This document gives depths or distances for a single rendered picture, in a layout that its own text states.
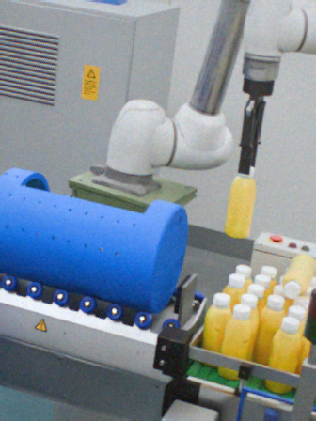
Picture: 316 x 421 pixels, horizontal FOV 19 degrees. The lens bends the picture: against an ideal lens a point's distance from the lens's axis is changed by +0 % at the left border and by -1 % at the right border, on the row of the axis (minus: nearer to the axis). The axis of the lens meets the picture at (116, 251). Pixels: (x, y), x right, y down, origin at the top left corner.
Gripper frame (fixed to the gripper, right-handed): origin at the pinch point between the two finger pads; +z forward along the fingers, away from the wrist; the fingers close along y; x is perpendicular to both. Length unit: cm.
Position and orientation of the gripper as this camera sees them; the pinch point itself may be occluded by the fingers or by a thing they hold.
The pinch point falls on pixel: (247, 159)
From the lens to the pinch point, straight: 237.2
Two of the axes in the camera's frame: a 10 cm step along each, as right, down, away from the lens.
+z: -0.9, 9.4, 3.4
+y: -3.7, 2.8, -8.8
